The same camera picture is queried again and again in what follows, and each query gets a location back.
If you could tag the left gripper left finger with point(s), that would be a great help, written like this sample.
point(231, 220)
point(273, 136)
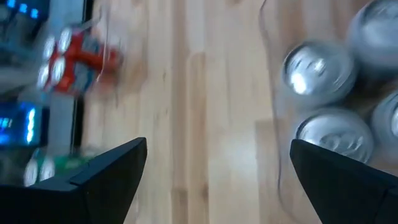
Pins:
point(62, 205)

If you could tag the clear plastic bin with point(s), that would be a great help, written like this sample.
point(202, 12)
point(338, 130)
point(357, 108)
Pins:
point(90, 153)
point(107, 37)
point(273, 93)

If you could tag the blue Spindrift lemon can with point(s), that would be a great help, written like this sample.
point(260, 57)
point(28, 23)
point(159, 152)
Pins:
point(376, 37)
point(318, 71)
point(337, 133)

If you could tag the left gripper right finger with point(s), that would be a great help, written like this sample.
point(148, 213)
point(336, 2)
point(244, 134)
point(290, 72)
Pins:
point(348, 196)

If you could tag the orange Spindrift can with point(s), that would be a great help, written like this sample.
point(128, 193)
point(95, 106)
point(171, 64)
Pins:
point(388, 124)

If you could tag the dark device with blue lights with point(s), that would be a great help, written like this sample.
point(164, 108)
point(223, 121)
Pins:
point(21, 6)
point(18, 124)

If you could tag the red Fanta strawberry can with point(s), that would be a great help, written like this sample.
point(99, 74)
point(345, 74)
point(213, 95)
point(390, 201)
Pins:
point(49, 46)
point(77, 74)
point(93, 56)

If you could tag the black aluminium table frame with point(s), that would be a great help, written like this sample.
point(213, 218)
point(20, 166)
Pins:
point(78, 124)

